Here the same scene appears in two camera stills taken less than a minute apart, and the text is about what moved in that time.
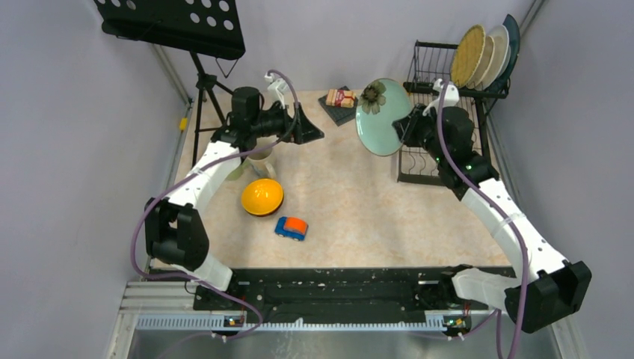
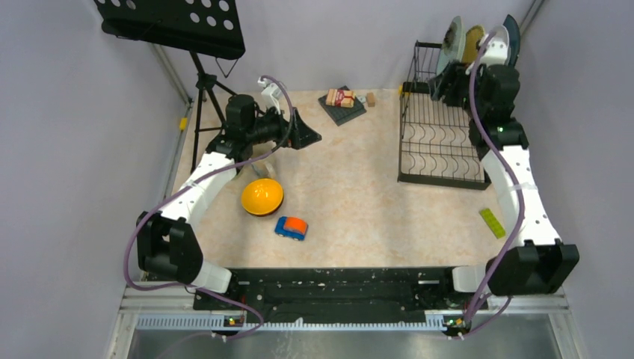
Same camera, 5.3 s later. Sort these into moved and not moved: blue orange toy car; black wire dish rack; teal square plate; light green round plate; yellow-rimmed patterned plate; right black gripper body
Moved: light green round plate; right black gripper body
Not moved: yellow-rimmed patterned plate; black wire dish rack; blue orange toy car; teal square plate
